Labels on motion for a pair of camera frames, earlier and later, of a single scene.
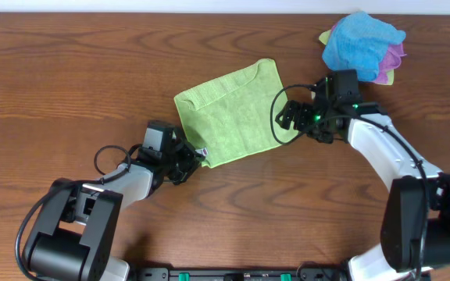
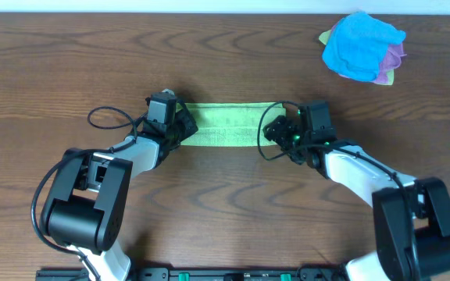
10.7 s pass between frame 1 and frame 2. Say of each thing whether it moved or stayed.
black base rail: stayed
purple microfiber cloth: stayed
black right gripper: moved
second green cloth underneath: stayed
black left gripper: moved
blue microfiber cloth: stayed
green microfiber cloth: moved
